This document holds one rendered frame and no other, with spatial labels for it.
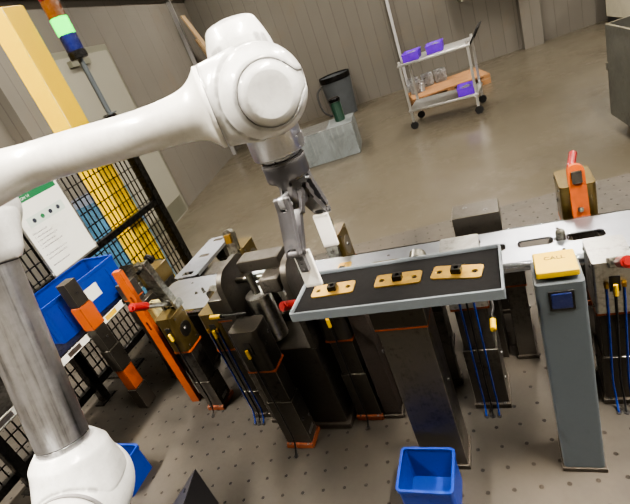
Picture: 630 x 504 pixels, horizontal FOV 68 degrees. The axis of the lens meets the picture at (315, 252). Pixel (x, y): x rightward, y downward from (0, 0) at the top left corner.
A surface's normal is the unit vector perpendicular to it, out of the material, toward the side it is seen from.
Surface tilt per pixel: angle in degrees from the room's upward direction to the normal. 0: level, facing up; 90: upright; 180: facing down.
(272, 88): 90
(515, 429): 0
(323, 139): 90
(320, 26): 90
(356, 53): 90
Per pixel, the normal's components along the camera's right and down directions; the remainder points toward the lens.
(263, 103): 0.34, 0.31
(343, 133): -0.12, 0.48
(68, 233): 0.90, -0.15
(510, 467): -0.33, -0.84
